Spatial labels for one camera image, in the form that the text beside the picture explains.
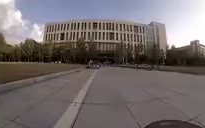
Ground dark hedge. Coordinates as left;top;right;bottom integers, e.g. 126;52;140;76
164;54;205;67

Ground large pale curved building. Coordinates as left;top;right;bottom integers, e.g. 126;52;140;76
42;18;168;64

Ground row of trees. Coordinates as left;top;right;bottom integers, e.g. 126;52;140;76
114;41;168;66
0;32;99;65

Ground robot's own part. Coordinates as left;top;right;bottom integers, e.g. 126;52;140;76
143;119;204;128

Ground grey stone kerb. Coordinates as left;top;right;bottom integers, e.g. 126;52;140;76
0;67;88;98

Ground row of parked bicycles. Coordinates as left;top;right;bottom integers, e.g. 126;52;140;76
85;59;102;70

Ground low pale building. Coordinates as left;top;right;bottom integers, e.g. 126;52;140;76
169;39;205;60

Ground dry grass lawn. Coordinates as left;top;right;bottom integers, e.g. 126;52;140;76
156;64;205;77
0;62;88;87

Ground grey paved slab road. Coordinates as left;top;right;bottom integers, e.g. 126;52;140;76
0;65;205;128

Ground pale stone strip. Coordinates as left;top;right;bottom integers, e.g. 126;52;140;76
52;68;99;128

